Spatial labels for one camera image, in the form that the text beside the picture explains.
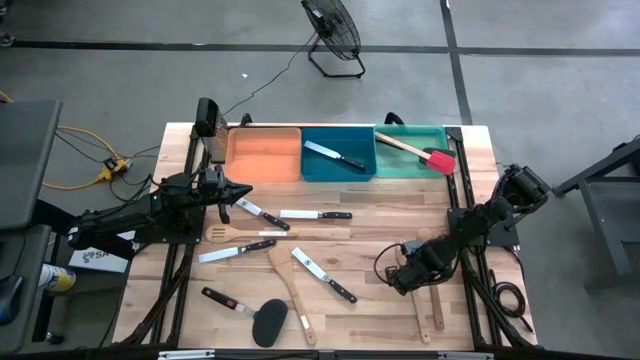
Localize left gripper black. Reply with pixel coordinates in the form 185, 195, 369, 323
198, 181, 254, 225

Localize plain wooden spoon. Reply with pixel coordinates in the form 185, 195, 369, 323
394, 242, 432, 345
416, 227, 446, 332

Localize slotted wooden spoon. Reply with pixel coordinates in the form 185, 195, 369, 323
204, 223, 300, 245

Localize wooden spatula with label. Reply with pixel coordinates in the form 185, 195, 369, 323
267, 244, 319, 347

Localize red silicone spatula wooden handle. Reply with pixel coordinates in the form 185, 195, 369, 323
374, 131, 457, 177

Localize orange plastic bin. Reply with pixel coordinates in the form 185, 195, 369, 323
224, 126, 303, 184

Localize blue plastic bin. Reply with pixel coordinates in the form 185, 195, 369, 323
300, 126, 378, 183

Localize teal plastic bin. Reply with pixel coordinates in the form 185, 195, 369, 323
373, 123, 450, 180

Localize white printed cardboard box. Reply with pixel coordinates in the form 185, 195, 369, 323
67, 244, 137, 275

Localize black floor fan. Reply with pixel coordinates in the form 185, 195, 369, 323
299, 0, 367, 80

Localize white and yellow can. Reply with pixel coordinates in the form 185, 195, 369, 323
38, 263, 78, 294

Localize black metal table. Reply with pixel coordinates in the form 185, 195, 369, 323
552, 135, 640, 291

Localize black desk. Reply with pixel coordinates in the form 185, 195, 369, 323
0, 98, 64, 231

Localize black side table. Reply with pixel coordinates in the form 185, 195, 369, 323
0, 223, 54, 354

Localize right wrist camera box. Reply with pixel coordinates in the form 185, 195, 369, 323
402, 238, 429, 257

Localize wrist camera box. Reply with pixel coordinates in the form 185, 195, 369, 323
402, 238, 429, 257
199, 165, 226, 187

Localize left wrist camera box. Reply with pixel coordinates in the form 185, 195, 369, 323
199, 165, 226, 187

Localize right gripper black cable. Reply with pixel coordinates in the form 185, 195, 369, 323
372, 242, 406, 289

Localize steel box grater black handle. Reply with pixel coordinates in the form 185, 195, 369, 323
193, 97, 230, 165

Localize coiled black cable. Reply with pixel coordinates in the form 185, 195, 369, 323
489, 269, 535, 335

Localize silver aluminium bracket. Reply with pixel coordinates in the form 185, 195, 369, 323
437, 351, 494, 360
157, 349, 216, 360

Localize black aluminium rig frame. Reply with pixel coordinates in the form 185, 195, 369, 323
112, 112, 540, 360

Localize yellow extension cord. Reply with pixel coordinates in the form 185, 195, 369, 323
0, 89, 132, 192

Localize black fan power cable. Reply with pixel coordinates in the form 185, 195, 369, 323
222, 32, 319, 117

